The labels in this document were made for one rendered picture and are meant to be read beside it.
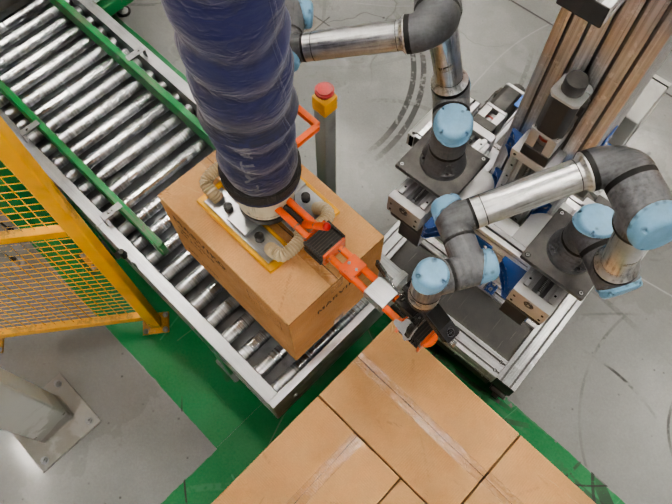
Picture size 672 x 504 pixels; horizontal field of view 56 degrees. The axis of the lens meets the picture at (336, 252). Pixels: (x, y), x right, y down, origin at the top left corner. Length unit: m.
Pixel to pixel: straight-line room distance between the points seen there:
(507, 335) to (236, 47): 1.94
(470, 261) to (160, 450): 1.88
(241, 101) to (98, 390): 1.96
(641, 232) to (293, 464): 1.39
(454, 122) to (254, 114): 0.75
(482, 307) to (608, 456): 0.82
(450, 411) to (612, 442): 0.96
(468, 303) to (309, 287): 1.13
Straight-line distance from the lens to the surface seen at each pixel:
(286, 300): 1.85
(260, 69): 1.29
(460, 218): 1.45
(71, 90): 3.13
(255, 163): 1.56
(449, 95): 1.99
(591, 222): 1.88
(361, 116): 3.50
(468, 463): 2.33
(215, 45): 1.22
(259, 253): 1.88
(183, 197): 2.04
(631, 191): 1.48
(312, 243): 1.75
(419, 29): 1.64
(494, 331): 2.81
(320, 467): 2.29
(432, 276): 1.36
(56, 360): 3.17
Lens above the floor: 2.82
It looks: 66 degrees down
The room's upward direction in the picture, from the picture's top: straight up
